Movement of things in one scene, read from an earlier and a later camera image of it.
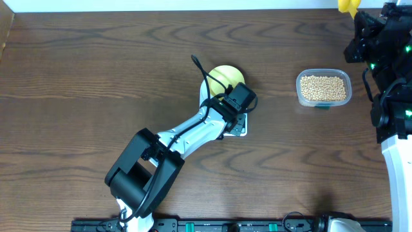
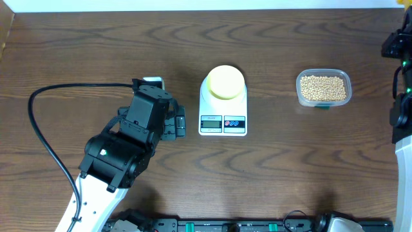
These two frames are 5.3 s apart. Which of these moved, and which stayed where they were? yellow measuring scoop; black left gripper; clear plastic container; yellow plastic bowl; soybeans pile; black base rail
Moved: black left gripper; yellow measuring scoop
Stayed: yellow plastic bowl; soybeans pile; clear plastic container; black base rail
